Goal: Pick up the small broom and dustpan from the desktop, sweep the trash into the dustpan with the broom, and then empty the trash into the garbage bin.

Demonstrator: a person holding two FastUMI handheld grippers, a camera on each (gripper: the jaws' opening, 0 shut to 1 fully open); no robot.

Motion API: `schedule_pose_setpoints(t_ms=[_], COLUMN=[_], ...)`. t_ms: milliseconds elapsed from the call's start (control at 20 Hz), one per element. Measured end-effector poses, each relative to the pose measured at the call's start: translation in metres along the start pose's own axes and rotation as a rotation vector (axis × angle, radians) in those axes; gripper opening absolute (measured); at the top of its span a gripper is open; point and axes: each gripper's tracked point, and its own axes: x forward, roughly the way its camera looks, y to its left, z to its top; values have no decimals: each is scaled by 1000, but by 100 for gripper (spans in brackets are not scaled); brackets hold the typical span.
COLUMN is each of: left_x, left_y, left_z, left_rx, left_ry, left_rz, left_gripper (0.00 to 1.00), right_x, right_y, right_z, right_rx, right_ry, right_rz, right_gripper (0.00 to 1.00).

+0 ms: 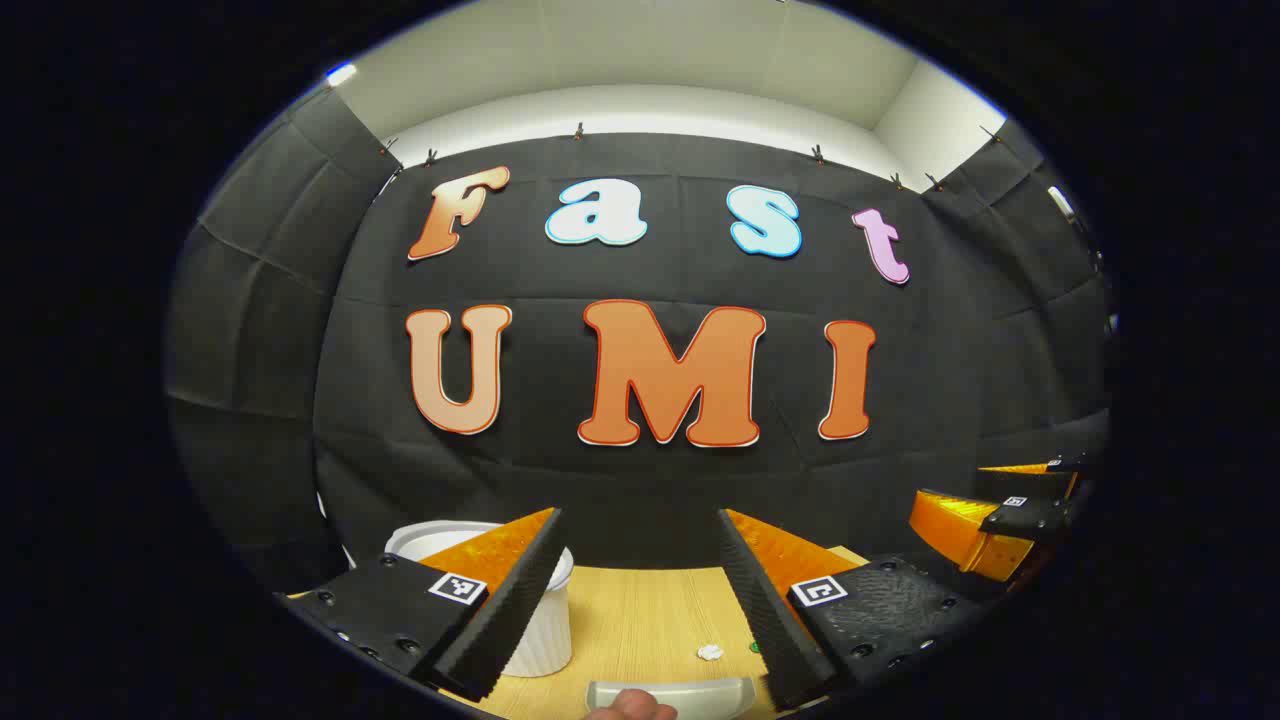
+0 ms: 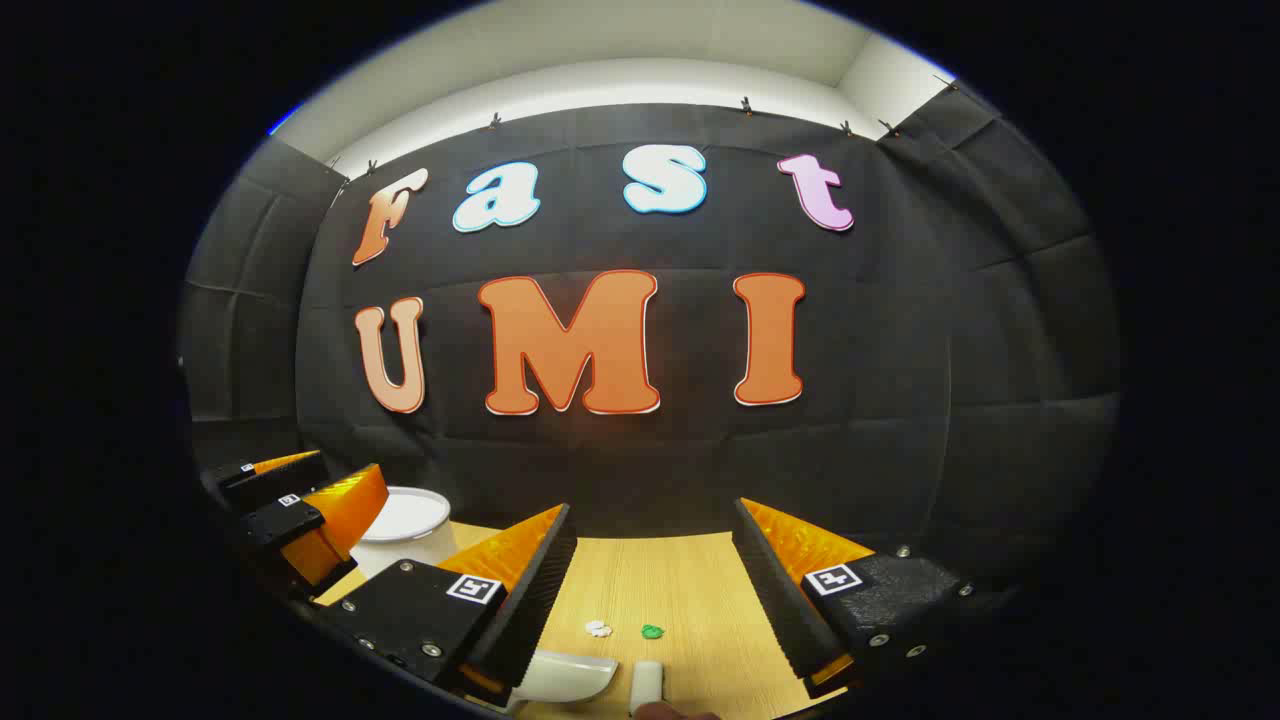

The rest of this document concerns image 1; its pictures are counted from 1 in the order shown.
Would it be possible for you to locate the white ribbed garbage bin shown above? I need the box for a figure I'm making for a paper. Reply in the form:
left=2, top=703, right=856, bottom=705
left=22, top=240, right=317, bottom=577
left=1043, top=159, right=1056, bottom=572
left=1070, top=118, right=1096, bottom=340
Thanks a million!
left=385, top=520, right=576, bottom=679

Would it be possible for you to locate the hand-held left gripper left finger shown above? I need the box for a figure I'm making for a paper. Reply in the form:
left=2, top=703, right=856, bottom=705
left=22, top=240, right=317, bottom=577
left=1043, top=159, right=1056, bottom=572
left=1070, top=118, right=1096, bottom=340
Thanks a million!
left=275, top=507, right=566, bottom=703

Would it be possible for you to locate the grey plastic dustpan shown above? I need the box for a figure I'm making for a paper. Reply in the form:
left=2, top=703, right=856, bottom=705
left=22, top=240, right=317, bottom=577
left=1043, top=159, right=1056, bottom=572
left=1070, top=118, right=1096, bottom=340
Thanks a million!
left=585, top=676, right=758, bottom=720

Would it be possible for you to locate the wooden desktop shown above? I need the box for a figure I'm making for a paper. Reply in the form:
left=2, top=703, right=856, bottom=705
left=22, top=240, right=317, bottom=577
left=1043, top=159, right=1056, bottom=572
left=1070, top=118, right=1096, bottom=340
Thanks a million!
left=285, top=545, right=871, bottom=720

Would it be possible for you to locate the row of black backdrop clips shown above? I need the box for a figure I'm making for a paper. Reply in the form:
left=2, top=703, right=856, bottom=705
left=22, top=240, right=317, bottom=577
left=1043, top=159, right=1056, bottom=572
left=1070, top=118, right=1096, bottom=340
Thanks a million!
left=378, top=122, right=1001, bottom=193

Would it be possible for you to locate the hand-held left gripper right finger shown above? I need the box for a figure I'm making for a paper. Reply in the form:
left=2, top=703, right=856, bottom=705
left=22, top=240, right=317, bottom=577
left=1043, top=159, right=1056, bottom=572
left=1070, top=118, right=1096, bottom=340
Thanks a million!
left=715, top=507, right=1006, bottom=713

